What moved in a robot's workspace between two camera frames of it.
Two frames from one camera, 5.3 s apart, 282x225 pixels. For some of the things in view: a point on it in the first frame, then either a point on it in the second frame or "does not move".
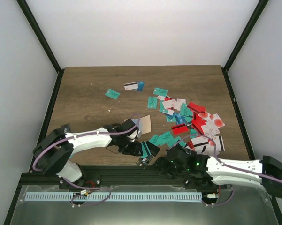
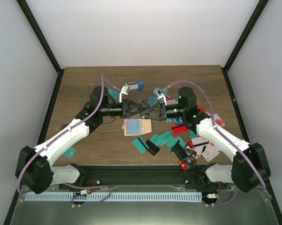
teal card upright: x=152 y=102 does not move
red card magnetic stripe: x=179 y=129 does not move
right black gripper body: x=171 y=169 → x=163 y=111
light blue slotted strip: x=134 y=196 does not move
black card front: x=144 y=161 → x=141 y=105
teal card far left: x=112 y=93 does not move
